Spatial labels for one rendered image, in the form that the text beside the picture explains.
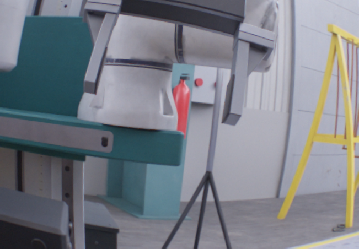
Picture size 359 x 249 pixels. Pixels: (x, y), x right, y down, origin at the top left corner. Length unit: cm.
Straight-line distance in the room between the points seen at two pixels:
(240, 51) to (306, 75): 777
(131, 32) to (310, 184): 769
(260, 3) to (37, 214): 92
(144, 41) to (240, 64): 50
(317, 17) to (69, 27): 759
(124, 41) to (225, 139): 654
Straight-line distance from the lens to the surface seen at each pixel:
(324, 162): 882
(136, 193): 655
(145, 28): 107
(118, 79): 107
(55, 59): 121
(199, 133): 738
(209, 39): 105
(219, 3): 61
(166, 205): 607
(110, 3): 60
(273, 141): 805
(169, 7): 61
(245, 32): 61
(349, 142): 587
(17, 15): 16
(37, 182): 131
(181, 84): 580
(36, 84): 121
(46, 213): 17
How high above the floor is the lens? 116
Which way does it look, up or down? 1 degrees down
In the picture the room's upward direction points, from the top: 6 degrees clockwise
